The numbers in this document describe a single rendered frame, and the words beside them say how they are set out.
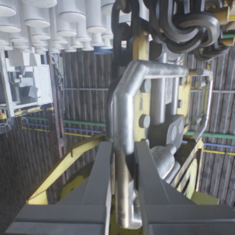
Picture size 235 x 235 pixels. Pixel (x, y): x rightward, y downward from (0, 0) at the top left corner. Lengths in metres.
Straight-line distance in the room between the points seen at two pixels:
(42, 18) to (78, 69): 4.86
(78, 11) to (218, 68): 4.47
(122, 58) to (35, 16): 1.11
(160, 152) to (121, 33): 0.17
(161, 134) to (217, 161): 5.58
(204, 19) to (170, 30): 0.03
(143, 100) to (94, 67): 5.58
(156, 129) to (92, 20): 1.24
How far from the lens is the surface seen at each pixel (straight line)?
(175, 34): 0.20
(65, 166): 0.38
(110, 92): 0.24
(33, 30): 1.80
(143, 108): 0.26
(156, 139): 0.29
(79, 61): 6.11
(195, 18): 0.20
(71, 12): 1.16
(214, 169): 5.97
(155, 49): 0.28
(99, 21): 1.44
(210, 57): 0.40
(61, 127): 5.61
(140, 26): 0.25
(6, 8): 1.17
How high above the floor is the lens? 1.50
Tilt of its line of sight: 14 degrees up
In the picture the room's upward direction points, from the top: 179 degrees clockwise
